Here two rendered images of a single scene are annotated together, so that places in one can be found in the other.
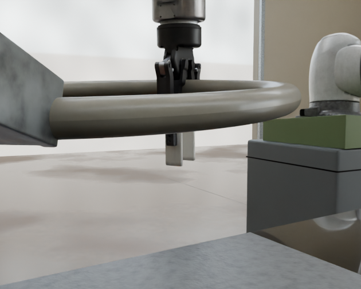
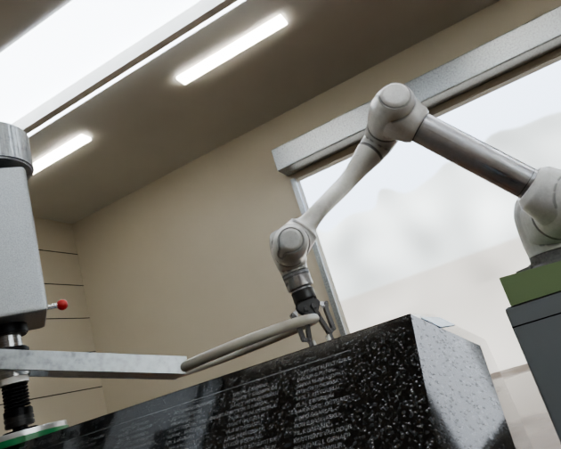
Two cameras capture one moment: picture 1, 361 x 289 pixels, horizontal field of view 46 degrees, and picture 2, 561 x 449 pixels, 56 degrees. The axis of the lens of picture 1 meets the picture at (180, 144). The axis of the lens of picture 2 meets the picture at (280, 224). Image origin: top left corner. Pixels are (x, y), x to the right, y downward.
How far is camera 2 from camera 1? 137 cm
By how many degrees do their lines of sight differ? 53
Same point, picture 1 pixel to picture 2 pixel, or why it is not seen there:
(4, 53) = (159, 358)
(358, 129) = (521, 284)
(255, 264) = not seen: hidden behind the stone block
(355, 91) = (546, 241)
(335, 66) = (522, 226)
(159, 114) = (197, 360)
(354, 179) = (539, 329)
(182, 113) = (201, 358)
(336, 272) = not seen: hidden behind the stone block
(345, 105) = (545, 257)
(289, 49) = not seen: outside the picture
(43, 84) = (175, 360)
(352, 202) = (545, 350)
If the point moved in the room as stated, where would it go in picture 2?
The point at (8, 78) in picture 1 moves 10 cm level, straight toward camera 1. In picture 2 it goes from (162, 363) to (135, 368)
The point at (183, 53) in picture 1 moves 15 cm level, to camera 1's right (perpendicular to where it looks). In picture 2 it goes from (304, 303) to (334, 289)
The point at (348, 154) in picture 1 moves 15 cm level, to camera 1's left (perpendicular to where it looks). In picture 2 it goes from (519, 309) to (478, 322)
